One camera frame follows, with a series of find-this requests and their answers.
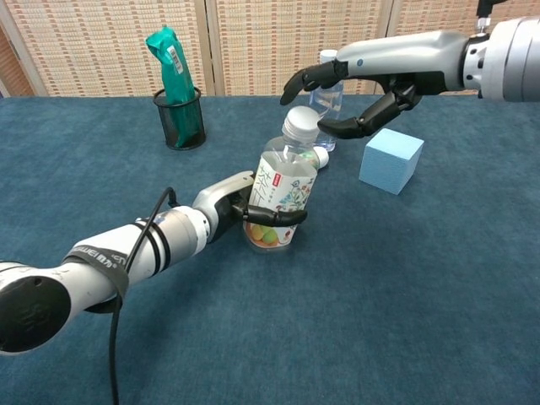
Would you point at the clear water bottle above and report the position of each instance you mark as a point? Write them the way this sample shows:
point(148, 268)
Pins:
point(327, 99)

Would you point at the blue carpet table cloth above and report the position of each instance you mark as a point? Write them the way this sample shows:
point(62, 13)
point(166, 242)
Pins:
point(379, 295)

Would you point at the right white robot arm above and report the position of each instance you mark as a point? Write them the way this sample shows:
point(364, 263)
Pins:
point(514, 59)

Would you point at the light blue foam cube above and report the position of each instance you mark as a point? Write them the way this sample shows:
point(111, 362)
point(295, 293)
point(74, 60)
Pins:
point(388, 169)

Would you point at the small white green object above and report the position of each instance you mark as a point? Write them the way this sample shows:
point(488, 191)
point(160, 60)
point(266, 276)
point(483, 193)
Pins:
point(322, 158)

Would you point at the green plastic packet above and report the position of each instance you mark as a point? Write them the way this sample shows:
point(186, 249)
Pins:
point(169, 71)

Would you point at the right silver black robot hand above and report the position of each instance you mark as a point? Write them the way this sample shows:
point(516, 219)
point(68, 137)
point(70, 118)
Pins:
point(409, 57)

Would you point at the bamboo folding screen panel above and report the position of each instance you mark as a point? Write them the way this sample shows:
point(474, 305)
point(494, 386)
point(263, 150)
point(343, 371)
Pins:
point(274, 42)
point(84, 42)
point(422, 17)

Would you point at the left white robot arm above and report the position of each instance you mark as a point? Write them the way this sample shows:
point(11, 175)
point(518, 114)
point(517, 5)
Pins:
point(177, 236)

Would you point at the brown woven screen panel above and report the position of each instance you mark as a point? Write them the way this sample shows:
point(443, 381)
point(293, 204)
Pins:
point(12, 71)

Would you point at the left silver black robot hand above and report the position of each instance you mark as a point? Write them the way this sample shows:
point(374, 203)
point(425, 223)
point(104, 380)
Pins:
point(223, 192)

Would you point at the labelled tea drink bottle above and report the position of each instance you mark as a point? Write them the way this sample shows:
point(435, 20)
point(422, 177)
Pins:
point(287, 185)

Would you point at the black mesh pen cup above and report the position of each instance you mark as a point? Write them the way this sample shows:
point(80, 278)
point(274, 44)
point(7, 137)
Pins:
point(169, 126)

